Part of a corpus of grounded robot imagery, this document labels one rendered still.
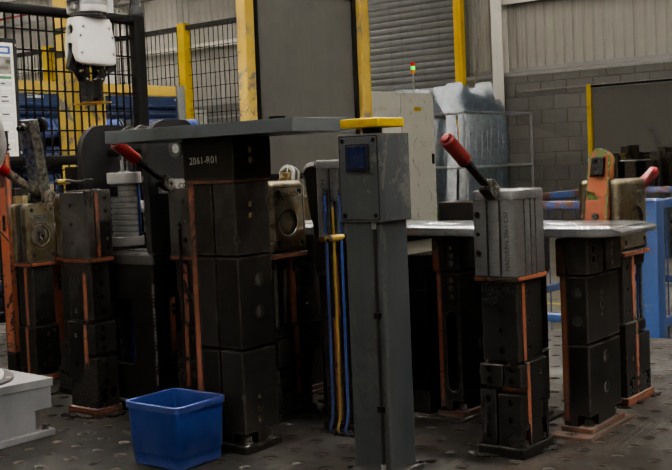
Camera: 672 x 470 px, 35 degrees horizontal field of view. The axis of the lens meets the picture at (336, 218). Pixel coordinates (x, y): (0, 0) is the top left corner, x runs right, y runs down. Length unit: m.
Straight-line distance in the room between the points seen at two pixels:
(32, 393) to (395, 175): 0.69
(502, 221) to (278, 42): 3.82
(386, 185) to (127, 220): 0.65
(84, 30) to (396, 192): 1.06
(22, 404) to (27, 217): 0.54
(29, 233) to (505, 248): 1.05
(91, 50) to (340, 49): 3.40
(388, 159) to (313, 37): 4.06
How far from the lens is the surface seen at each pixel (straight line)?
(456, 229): 1.59
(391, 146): 1.35
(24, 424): 1.72
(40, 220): 2.15
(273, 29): 5.16
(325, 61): 5.45
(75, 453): 1.62
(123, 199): 1.86
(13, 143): 2.83
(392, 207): 1.34
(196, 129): 1.48
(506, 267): 1.42
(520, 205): 1.43
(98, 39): 2.27
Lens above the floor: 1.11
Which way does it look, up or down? 3 degrees down
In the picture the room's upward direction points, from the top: 2 degrees counter-clockwise
